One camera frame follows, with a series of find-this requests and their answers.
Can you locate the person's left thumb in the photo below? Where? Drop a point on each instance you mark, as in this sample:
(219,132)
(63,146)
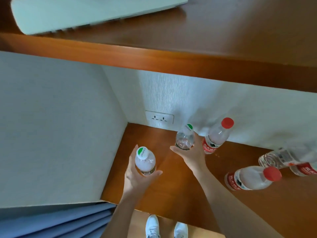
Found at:
(154,176)

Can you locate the person's left white shoe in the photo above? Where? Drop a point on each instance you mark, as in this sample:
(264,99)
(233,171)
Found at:
(152,227)

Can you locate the brown wooden shelf board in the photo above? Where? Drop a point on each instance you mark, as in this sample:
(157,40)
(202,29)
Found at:
(188,47)

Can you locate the person's right hand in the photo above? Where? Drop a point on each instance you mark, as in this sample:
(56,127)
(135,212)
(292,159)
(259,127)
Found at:
(194,158)

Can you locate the green-capped clear water bottle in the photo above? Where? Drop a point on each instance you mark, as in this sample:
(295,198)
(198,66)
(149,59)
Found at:
(145,162)
(185,138)

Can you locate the blue curtain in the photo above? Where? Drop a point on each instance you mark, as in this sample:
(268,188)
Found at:
(57,221)

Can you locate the person's right forearm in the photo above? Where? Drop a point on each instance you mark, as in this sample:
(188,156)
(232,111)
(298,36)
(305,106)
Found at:
(227,208)

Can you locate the white wall socket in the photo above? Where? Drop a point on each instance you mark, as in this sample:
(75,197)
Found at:
(159,117)

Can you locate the red-labelled water bottle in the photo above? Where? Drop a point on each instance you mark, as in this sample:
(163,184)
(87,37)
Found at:
(305,169)

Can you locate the person's right white shoe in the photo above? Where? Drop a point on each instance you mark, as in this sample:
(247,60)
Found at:
(181,231)

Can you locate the person's left forearm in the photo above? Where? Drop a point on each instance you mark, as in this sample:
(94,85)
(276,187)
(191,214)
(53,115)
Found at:
(121,216)

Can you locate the person's right thumb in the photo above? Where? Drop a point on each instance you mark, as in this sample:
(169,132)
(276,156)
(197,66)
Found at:
(177,151)

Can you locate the person's white shoe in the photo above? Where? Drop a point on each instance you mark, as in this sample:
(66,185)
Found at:
(152,227)
(181,231)

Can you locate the white air conditioner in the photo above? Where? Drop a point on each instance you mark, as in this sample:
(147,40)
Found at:
(81,12)

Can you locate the red-capped water bottle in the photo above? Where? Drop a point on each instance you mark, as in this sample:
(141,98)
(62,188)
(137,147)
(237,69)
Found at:
(250,178)
(216,137)

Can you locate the clear bottle with white label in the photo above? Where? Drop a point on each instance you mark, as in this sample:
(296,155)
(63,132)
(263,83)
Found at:
(279,157)

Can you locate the person's left hand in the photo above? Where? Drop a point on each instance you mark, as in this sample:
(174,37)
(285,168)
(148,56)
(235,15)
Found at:
(133,182)

